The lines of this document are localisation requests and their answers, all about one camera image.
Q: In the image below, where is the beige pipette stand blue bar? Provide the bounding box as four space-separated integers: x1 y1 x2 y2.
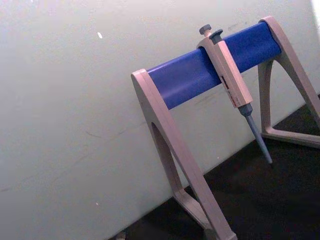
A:
130 15 320 240

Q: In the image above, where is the beige pipette grey tip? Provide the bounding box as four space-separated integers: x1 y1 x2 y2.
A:
196 24 274 165

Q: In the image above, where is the black table cloth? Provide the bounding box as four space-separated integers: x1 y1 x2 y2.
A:
119 93 320 240

